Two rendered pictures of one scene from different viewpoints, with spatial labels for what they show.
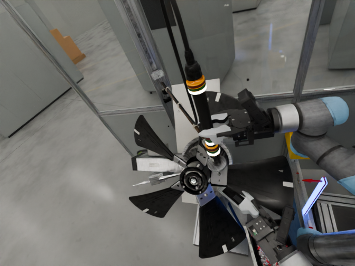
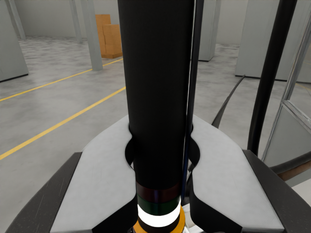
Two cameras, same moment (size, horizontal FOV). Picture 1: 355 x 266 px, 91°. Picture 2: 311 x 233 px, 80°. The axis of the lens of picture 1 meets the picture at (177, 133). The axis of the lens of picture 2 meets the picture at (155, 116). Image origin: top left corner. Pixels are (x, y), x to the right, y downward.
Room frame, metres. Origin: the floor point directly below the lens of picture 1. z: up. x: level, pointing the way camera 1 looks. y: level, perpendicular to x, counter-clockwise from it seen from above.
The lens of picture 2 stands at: (0.31, -0.18, 1.54)
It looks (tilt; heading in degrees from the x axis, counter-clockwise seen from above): 29 degrees down; 70
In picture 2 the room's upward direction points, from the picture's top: 1 degrees counter-clockwise
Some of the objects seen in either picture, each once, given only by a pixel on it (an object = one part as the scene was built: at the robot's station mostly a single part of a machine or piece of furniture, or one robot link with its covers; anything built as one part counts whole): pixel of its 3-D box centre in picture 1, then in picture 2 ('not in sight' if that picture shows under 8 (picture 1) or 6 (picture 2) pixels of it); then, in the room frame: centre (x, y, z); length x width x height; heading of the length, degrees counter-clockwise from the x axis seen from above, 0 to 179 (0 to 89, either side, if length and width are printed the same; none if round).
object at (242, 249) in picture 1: (221, 212); not in sight; (0.59, -0.07, 0.04); 0.62 x 0.46 x 0.08; 150
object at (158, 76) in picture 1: (159, 79); not in sight; (0.97, -0.03, 1.36); 0.10 x 0.07 x 0.08; 5
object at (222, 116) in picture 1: (213, 124); (207, 182); (0.37, -0.11, 1.46); 0.09 x 0.03 x 0.06; 61
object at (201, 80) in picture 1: (196, 84); not in sight; (0.35, -0.09, 1.62); 0.04 x 0.04 x 0.03
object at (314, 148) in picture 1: (311, 142); not in sight; (0.24, -0.35, 1.36); 0.11 x 0.08 x 0.11; 1
